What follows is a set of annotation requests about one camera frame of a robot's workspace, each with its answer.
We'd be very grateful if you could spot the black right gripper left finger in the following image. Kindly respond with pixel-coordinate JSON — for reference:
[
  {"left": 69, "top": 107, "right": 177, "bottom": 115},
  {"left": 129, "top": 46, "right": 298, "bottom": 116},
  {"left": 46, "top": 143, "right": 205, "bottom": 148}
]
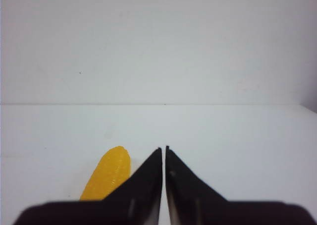
[{"left": 104, "top": 148, "right": 162, "bottom": 223}]

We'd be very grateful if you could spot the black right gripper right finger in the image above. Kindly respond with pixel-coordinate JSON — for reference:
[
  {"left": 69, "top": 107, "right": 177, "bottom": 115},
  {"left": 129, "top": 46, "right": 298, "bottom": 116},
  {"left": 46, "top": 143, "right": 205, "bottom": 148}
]
[{"left": 165, "top": 146, "right": 228, "bottom": 223}]

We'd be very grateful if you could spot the yellow toy corn cob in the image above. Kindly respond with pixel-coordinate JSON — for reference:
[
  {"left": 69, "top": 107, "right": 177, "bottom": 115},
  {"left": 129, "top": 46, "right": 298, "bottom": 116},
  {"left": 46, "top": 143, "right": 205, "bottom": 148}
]
[{"left": 80, "top": 146, "right": 131, "bottom": 201}]

